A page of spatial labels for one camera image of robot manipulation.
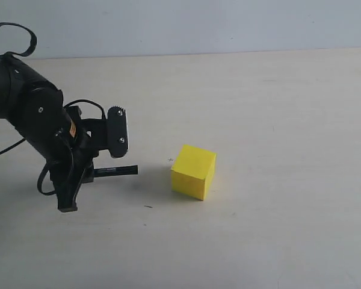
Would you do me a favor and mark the black and white marker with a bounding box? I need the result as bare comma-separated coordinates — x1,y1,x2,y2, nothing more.
93,165,138,178

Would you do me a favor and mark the yellow cube block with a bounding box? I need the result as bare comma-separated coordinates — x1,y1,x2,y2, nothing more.
171,144,217,200

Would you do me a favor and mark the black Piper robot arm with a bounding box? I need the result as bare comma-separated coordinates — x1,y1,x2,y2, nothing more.
0,55,138,213

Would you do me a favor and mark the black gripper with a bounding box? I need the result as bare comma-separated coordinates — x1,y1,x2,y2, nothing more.
49,105,129,211

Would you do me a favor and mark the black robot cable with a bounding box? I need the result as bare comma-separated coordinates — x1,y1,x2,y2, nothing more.
0,22,108,196

